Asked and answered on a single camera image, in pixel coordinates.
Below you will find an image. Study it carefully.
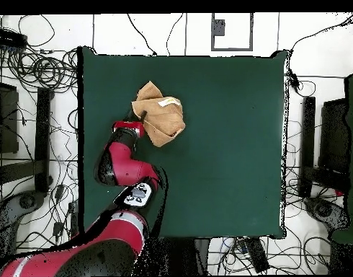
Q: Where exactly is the tan terry towel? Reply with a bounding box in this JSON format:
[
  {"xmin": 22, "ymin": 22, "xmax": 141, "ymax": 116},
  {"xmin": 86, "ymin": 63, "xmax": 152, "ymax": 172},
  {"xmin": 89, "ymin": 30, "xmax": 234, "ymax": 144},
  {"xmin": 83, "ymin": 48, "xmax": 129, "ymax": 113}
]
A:
[{"xmin": 130, "ymin": 81, "xmax": 187, "ymax": 149}]

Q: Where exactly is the black metal stand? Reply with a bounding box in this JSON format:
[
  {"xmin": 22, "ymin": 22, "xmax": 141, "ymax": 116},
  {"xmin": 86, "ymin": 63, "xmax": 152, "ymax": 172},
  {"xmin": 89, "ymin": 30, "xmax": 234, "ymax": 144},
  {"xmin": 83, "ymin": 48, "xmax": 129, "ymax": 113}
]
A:
[
  {"xmin": 298, "ymin": 96, "xmax": 349, "ymax": 199},
  {"xmin": 0, "ymin": 80, "xmax": 54, "ymax": 194}
]

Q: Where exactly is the black network switch box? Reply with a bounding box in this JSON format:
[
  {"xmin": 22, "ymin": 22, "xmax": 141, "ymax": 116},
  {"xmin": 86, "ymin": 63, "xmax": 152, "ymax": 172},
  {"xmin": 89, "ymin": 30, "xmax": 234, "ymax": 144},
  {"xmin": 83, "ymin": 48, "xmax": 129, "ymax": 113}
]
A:
[{"xmin": 0, "ymin": 27, "xmax": 28, "ymax": 49}]

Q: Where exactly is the black power strip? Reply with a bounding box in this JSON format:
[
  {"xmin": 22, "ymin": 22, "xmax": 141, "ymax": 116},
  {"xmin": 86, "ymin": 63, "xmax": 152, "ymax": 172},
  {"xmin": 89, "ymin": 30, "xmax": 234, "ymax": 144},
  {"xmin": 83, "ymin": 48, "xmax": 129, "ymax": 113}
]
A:
[{"xmin": 243, "ymin": 237, "xmax": 270, "ymax": 273}]

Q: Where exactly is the grey square floor frame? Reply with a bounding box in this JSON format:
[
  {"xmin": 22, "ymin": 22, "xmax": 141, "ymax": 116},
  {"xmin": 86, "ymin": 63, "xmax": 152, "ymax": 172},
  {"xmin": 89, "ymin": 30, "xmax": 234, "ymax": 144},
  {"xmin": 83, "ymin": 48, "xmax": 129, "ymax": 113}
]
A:
[{"xmin": 210, "ymin": 12, "xmax": 254, "ymax": 52}]

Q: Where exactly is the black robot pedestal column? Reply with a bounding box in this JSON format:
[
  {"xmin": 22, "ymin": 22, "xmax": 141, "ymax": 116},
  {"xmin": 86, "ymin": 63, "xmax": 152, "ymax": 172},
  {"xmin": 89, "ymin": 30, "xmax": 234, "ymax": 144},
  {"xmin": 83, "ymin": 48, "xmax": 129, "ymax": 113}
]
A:
[{"xmin": 135, "ymin": 237, "xmax": 210, "ymax": 276}]

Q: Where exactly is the thin black floor cable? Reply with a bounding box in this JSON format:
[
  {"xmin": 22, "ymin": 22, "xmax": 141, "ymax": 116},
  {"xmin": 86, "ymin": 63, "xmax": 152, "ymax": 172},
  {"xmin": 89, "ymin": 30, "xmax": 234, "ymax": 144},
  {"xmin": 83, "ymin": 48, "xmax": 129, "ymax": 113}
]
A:
[{"xmin": 126, "ymin": 13, "xmax": 158, "ymax": 56}]

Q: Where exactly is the dark green table cloth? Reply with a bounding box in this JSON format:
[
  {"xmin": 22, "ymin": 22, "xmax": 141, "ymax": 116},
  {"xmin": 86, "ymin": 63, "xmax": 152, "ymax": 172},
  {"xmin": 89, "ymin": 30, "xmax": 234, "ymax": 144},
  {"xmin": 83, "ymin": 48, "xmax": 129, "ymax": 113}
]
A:
[{"xmin": 77, "ymin": 45, "xmax": 290, "ymax": 245}]

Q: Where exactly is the coiled black cable bundle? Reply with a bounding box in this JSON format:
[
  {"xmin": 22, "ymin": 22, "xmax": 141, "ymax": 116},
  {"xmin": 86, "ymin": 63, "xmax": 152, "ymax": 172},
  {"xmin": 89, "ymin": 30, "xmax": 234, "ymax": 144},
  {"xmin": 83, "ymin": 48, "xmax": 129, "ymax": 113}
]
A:
[{"xmin": 6, "ymin": 48, "xmax": 79, "ymax": 94}]

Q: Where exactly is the grey swivel chair base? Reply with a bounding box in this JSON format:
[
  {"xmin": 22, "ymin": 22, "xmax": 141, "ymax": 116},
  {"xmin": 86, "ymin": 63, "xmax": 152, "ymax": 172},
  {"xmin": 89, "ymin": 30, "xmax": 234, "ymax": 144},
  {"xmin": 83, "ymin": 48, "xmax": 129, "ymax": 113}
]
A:
[
  {"xmin": 0, "ymin": 190, "xmax": 47, "ymax": 233},
  {"xmin": 304, "ymin": 195, "xmax": 352, "ymax": 232}
]

